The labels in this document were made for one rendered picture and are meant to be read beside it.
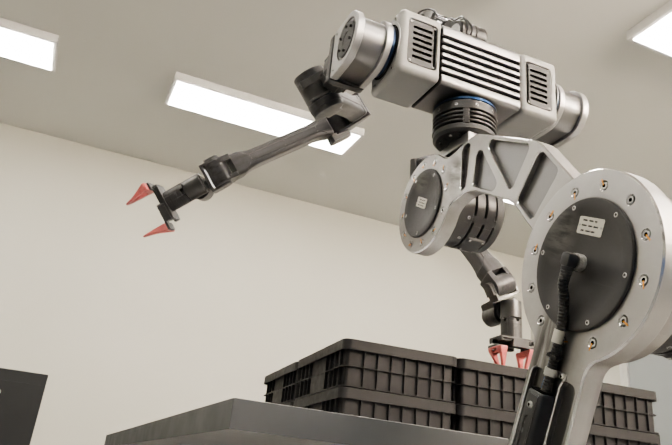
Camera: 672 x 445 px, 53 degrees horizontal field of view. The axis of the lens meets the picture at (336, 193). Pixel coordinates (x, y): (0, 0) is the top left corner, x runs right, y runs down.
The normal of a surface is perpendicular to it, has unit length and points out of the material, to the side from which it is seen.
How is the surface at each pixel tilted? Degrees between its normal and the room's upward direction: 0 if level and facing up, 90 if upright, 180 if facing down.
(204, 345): 90
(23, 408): 90
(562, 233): 90
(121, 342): 90
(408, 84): 180
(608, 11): 180
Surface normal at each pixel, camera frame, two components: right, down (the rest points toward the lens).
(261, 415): 0.40, -0.34
